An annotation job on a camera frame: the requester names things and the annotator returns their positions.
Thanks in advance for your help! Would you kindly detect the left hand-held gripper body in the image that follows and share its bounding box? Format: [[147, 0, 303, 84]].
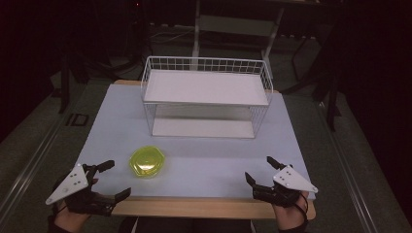
[[45, 163, 117, 217]]

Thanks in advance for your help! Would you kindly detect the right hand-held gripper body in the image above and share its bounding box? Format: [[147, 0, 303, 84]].
[[252, 165, 320, 209]]

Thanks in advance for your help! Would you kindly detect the yellow-green hexagonal plate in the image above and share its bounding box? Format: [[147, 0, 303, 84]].
[[128, 145, 166, 178]]

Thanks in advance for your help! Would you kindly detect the white wire shelf rack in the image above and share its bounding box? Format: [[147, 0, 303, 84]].
[[140, 55, 274, 140]]

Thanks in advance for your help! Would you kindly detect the person's right hand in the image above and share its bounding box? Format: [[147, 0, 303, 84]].
[[271, 190, 311, 233]]

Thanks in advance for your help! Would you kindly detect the person's left hand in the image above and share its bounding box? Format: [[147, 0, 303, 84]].
[[51, 177, 99, 233]]

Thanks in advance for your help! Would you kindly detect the dark floor socket box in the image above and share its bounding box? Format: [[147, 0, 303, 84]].
[[65, 113, 89, 127]]

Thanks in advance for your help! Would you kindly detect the black metal stand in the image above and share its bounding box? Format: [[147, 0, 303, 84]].
[[57, 52, 90, 115], [281, 17, 345, 132]]

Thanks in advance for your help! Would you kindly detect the white metal stand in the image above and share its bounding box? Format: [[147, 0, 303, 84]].
[[189, 0, 287, 72]]

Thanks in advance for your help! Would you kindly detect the black wrist strap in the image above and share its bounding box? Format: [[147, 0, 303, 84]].
[[299, 191, 310, 226]]

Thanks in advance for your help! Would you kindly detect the metal floor rail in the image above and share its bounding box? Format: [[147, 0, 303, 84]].
[[0, 110, 72, 221], [314, 100, 381, 233]]

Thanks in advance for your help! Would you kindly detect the white floor cable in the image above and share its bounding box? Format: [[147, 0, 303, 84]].
[[148, 24, 196, 46]]

